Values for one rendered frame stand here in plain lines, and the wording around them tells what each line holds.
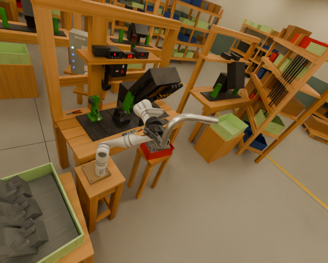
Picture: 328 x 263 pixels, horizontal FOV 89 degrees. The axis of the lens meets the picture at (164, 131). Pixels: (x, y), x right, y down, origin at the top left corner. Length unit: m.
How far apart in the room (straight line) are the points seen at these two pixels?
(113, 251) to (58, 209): 0.97
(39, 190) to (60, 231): 0.36
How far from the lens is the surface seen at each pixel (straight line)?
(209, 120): 0.74
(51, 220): 1.47
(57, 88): 1.87
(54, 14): 8.61
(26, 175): 1.60
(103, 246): 2.26
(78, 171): 1.63
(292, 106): 3.66
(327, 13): 10.23
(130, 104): 1.85
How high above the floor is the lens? 2.19
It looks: 39 degrees down
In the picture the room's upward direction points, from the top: 22 degrees clockwise
